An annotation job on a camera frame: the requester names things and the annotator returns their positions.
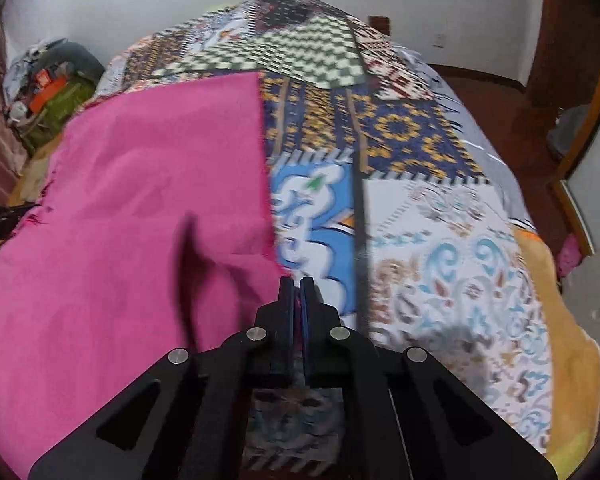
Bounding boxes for green bag clutter pile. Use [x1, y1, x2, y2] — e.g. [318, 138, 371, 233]
[3, 38, 105, 155]

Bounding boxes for wooden lap table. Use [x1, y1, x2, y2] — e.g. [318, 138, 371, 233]
[7, 133, 64, 207]

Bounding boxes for pink pants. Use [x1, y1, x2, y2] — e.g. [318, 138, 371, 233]
[0, 73, 282, 478]

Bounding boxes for patchwork patterned bedspread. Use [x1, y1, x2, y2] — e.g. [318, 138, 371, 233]
[96, 0, 553, 452]

